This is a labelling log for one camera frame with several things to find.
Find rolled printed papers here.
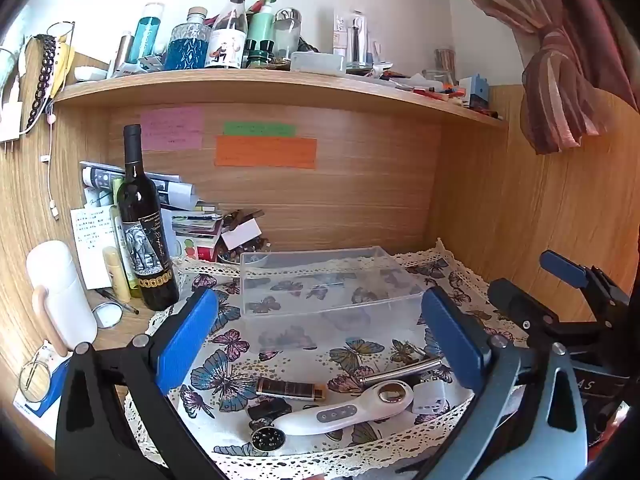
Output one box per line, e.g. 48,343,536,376
79,161,196,211

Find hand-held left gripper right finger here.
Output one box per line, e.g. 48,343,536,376
395,287,588,480

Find black pen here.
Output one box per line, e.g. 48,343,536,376
96,287,140,315

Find pale yellow tube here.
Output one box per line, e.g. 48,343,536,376
102,246,132,305

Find white silver tube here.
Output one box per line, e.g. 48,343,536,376
116,31,135,77

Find wooden shelf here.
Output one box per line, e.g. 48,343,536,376
52,70,510,133

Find blue white booklet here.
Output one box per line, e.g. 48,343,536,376
12,345,76,436

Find bowl of beads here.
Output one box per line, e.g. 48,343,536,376
217,208,273,266

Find glass jar with sticks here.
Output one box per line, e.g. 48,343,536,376
434,49,457,86

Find green pump bottle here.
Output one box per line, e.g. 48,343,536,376
247,0,278,56

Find teal mouthwash bottle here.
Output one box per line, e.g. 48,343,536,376
127,2,166,63

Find white wall plug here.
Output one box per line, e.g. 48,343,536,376
0,102,25,143

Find clear glass jar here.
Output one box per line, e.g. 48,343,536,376
272,7,303,61

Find clear plastic storage box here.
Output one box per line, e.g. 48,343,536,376
240,245,441,356

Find white handwritten paper sheet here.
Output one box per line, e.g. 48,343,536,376
70,206,118,291

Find white rectangular case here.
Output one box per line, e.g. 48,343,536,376
291,51,347,77

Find butterfly print lace cloth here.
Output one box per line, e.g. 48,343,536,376
122,237,531,480

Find clear bottle with white label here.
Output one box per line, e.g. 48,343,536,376
205,0,251,70

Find dark wine bottle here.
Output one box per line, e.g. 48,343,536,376
116,124,181,311

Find orange paper note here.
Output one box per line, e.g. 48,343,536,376
215,136,318,169

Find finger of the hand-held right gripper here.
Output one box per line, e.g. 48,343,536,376
539,249,632,313
487,277,562,347

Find pile of small stationery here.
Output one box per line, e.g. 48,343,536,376
385,72,468,106

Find green glass bottle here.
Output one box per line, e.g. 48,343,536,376
111,177,143,298

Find silver metal tube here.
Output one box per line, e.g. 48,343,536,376
356,357,445,387

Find brown gold lighter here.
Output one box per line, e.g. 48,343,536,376
255,377,327,402

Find stack of books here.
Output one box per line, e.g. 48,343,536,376
167,202,223,263

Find striped brown curtain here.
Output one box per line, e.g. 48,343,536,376
445,0,640,156

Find small round mirror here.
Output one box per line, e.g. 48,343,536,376
92,304,123,330

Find blue glass bottle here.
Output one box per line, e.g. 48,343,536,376
164,6,212,72

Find green paper note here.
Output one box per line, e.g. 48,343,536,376
223,121,297,137

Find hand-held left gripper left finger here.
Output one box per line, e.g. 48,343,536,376
55,286,231,480

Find white mug with beige handle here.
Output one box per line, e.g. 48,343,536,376
26,240,98,356

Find pink paper note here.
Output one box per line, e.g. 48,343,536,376
140,106,204,151

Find white handheld massager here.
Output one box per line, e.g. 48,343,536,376
272,380,416,437

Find wire frame glasses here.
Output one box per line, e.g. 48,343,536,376
19,347,68,403

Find blue white toy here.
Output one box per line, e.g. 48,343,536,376
457,74,490,108

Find silver spray bottle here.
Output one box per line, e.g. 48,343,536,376
350,10,368,66

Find black bead bracelet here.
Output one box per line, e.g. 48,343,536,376
27,35,58,128

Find white cable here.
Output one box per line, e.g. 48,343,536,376
42,105,61,221

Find slim white pink box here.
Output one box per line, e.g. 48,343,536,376
332,7,351,58

